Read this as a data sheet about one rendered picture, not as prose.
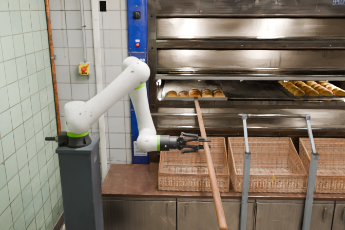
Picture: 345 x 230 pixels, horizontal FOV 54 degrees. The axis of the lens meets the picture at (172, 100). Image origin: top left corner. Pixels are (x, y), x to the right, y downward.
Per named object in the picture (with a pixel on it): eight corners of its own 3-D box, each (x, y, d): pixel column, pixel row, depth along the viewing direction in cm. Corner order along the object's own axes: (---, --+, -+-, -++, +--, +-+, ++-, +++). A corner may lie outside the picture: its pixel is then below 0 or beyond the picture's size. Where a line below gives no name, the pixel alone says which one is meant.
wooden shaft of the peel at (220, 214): (228, 234, 121) (228, 227, 121) (219, 234, 121) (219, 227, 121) (197, 102, 286) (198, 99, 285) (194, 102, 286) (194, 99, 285)
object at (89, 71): (81, 73, 292) (80, 61, 289) (92, 73, 291) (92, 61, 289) (78, 75, 284) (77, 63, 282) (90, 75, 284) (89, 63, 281)
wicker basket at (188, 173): (161, 163, 310) (161, 135, 303) (224, 165, 308) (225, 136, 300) (156, 191, 264) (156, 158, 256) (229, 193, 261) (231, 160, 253)
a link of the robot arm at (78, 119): (60, 125, 168) (142, 57, 173) (59, 115, 183) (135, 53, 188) (78, 142, 173) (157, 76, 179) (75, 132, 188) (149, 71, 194)
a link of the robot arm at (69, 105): (66, 140, 185) (63, 107, 180) (65, 131, 200) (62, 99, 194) (91, 137, 190) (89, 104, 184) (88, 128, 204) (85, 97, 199)
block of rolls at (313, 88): (276, 82, 364) (277, 77, 363) (322, 82, 363) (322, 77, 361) (294, 96, 306) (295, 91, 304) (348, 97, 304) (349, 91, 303)
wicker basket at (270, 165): (225, 164, 308) (227, 136, 300) (287, 165, 307) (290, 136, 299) (233, 193, 261) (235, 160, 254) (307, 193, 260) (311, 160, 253)
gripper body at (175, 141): (170, 133, 201) (186, 134, 201) (170, 147, 203) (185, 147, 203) (170, 138, 193) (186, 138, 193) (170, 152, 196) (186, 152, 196)
